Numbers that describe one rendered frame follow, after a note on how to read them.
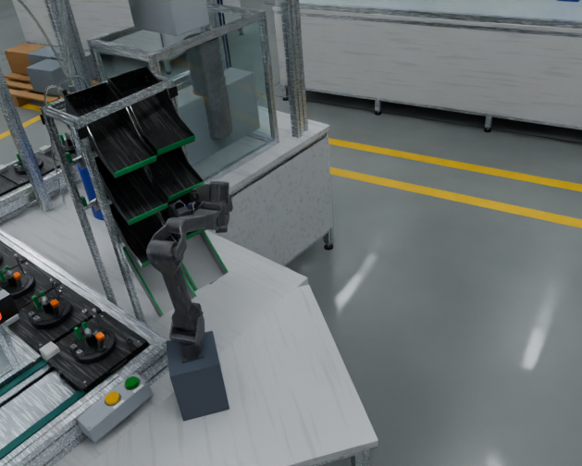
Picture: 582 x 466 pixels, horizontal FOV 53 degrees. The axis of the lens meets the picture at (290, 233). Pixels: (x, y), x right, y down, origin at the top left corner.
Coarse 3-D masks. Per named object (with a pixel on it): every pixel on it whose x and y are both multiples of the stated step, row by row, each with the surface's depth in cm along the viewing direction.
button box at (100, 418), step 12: (120, 384) 172; (144, 384) 171; (120, 396) 168; (132, 396) 168; (144, 396) 172; (96, 408) 165; (108, 408) 165; (120, 408) 166; (132, 408) 170; (84, 420) 162; (96, 420) 162; (108, 420) 164; (120, 420) 167; (84, 432) 164; (96, 432) 161
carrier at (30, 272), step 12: (24, 264) 223; (0, 276) 210; (12, 276) 208; (24, 276) 213; (36, 276) 216; (48, 276) 215; (0, 288) 206; (12, 288) 208; (24, 288) 207; (36, 288) 210; (48, 288) 210; (24, 300) 205
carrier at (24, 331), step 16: (64, 288) 209; (32, 304) 203; (48, 304) 194; (64, 304) 199; (80, 304) 201; (16, 320) 197; (32, 320) 193; (48, 320) 193; (64, 320) 194; (80, 320) 194; (32, 336) 190; (48, 336) 189; (64, 336) 190
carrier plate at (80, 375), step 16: (96, 320) 194; (112, 320) 193; (128, 336) 186; (64, 352) 183; (112, 352) 181; (128, 352) 180; (64, 368) 177; (80, 368) 177; (96, 368) 176; (112, 368) 176; (80, 384) 172; (96, 384) 173
